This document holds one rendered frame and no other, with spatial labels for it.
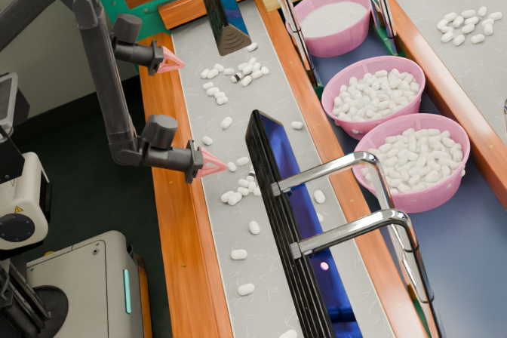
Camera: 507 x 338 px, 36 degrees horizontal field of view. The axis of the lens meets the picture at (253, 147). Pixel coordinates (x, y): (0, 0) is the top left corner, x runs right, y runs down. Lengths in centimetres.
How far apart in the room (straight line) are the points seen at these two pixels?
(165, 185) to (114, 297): 64
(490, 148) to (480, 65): 34
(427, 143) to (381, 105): 19
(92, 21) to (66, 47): 209
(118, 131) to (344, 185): 53
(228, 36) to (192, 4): 77
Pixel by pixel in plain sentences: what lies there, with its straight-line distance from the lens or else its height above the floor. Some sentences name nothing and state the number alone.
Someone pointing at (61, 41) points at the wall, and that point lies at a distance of 375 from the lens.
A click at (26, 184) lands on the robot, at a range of 223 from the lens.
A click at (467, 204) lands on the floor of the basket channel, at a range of 180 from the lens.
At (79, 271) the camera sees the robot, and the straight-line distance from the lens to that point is 270.
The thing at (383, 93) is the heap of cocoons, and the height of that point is 73.
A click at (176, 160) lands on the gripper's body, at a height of 88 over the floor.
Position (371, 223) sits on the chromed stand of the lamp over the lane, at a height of 112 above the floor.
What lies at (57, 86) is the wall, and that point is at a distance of 387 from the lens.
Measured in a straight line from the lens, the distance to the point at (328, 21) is 242.
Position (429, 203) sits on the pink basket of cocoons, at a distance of 178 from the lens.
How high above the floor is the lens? 197
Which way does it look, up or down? 37 degrees down
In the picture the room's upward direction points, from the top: 24 degrees counter-clockwise
